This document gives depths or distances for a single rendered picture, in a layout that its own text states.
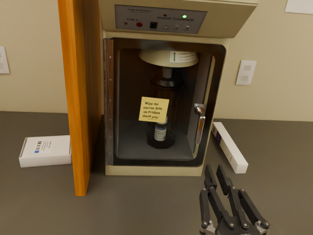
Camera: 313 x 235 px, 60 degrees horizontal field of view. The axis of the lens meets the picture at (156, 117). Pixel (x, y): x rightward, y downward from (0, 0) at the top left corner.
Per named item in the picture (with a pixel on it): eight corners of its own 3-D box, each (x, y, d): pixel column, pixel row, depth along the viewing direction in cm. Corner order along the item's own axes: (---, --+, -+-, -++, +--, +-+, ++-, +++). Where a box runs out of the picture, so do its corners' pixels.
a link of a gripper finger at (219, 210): (232, 241, 51) (225, 242, 50) (210, 196, 60) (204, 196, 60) (237, 227, 49) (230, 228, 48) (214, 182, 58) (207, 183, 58)
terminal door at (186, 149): (107, 164, 87) (106, 36, 67) (201, 165, 90) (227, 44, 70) (107, 165, 86) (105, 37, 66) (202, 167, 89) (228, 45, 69)
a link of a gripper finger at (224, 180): (227, 185, 58) (230, 185, 58) (218, 163, 64) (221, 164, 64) (224, 195, 60) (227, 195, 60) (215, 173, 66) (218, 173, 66)
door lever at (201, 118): (198, 134, 82) (189, 134, 82) (204, 106, 78) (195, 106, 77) (201, 144, 78) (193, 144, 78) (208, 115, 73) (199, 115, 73)
